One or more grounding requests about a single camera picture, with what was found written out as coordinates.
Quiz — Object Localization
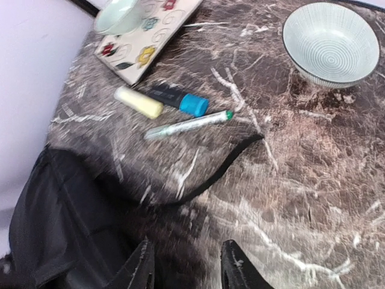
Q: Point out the green capped white pen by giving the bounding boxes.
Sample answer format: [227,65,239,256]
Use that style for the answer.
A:
[144,110,233,140]

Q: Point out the floral square plate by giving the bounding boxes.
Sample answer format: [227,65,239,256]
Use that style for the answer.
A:
[95,1,202,85]

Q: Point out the blue capped black marker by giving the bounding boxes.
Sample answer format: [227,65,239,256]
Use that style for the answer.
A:
[148,84,209,117]

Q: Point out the black student backpack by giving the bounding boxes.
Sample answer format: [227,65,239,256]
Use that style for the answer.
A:
[1,134,262,288]

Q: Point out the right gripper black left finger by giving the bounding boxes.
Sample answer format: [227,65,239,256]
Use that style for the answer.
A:
[102,236,155,288]

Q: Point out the pale green bowl on plate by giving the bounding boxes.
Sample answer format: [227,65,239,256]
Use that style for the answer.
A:
[94,0,145,35]

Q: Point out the pale green bowl centre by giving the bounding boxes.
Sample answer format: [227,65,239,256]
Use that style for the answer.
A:
[282,2,380,89]

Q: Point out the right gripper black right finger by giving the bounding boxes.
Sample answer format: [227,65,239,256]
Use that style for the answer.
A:
[221,240,274,289]

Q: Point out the yellow highlighter pen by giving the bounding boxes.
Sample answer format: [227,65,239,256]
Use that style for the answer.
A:
[114,86,164,119]

